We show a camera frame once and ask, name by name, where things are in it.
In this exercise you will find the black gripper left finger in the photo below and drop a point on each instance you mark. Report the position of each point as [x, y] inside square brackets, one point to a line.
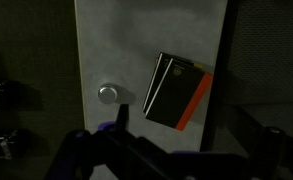
[122, 115]

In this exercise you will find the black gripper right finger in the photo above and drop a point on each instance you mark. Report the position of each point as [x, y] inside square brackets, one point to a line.
[242, 125]

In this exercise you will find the black book orange spine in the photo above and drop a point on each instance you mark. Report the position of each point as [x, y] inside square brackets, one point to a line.
[179, 93]

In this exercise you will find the black hardcover book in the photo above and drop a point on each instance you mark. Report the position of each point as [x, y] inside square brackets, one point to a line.
[161, 65]

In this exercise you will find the dark grey fabric sofa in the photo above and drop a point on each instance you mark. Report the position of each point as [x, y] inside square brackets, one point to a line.
[269, 50]

